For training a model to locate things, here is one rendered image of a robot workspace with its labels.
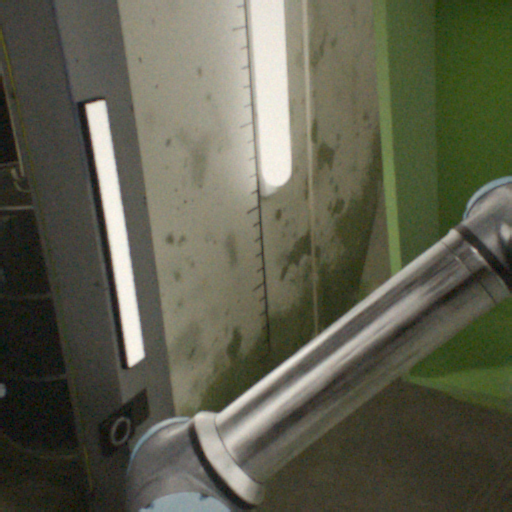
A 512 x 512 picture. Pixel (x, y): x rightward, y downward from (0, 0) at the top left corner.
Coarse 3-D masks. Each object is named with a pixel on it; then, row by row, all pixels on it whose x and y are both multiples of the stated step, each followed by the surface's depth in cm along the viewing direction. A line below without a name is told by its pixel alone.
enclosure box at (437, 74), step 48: (384, 0) 144; (432, 0) 174; (480, 0) 171; (384, 48) 149; (432, 48) 179; (480, 48) 176; (384, 96) 155; (432, 96) 185; (480, 96) 182; (384, 144) 161; (432, 144) 191; (480, 144) 189; (432, 192) 198; (432, 240) 205; (480, 336) 208; (432, 384) 194; (480, 384) 193
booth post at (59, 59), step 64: (0, 0) 152; (64, 0) 148; (64, 64) 150; (64, 128) 156; (128, 128) 167; (64, 192) 164; (128, 192) 170; (64, 256) 172; (64, 320) 180; (128, 384) 181; (128, 448) 186
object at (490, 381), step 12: (504, 348) 186; (492, 360) 187; (504, 360) 183; (492, 372) 185; (504, 372) 181; (492, 384) 184; (504, 384) 180; (492, 396) 184; (504, 396) 180; (492, 408) 186; (504, 408) 181; (504, 420) 183
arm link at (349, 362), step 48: (480, 192) 103; (480, 240) 97; (384, 288) 102; (432, 288) 98; (480, 288) 97; (336, 336) 101; (384, 336) 99; (432, 336) 99; (288, 384) 102; (336, 384) 100; (384, 384) 102; (192, 432) 104; (240, 432) 103; (288, 432) 101; (144, 480) 104; (192, 480) 101; (240, 480) 102
